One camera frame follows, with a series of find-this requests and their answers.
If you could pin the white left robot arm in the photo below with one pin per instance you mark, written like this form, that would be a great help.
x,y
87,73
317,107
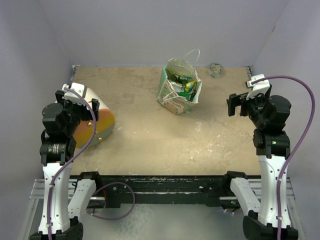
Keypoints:
x,y
57,151

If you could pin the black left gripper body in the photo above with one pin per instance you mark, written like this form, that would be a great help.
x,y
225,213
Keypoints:
x,y
75,112

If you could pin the green paper gift bag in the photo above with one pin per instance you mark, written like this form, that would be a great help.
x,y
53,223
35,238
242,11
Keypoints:
x,y
166,96

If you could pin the green snack packet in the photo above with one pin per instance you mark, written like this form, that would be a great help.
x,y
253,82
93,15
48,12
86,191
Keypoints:
x,y
188,90
177,77

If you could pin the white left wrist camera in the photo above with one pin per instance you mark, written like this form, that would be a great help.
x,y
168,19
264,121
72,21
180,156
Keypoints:
x,y
74,95

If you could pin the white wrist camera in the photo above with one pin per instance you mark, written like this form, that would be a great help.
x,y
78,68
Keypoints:
x,y
74,95
260,87

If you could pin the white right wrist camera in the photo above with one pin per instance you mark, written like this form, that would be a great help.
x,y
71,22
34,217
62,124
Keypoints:
x,y
260,87

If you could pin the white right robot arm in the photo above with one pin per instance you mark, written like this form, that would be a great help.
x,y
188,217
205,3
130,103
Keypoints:
x,y
267,217

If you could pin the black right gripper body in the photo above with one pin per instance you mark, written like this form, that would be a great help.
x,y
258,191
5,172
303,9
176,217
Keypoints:
x,y
253,107

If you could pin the clear tape roll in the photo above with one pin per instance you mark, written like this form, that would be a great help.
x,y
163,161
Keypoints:
x,y
215,70

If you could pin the white orange toy drawer box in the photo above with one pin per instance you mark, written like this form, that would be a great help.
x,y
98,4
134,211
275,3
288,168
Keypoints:
x,y
89,133

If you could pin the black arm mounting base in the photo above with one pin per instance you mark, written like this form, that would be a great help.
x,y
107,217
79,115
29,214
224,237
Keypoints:
x,y
208,190

